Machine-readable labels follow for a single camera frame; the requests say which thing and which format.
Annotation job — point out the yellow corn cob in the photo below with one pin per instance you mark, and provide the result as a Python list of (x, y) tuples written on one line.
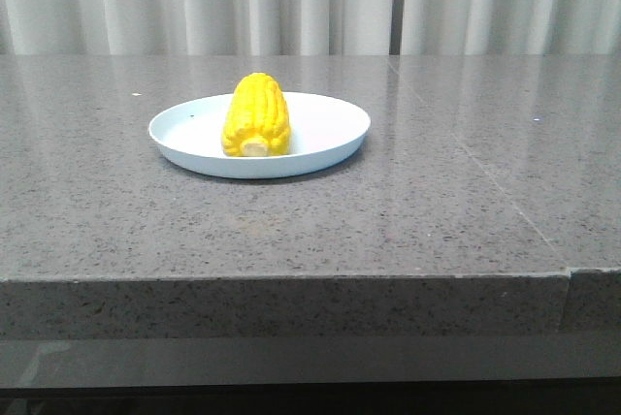
[(257, 121)]

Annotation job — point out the light blue round plate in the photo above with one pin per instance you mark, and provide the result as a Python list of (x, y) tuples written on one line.
[(325, 131)]

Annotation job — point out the white pleated curtain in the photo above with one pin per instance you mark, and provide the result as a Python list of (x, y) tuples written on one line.
[(310, 27)]

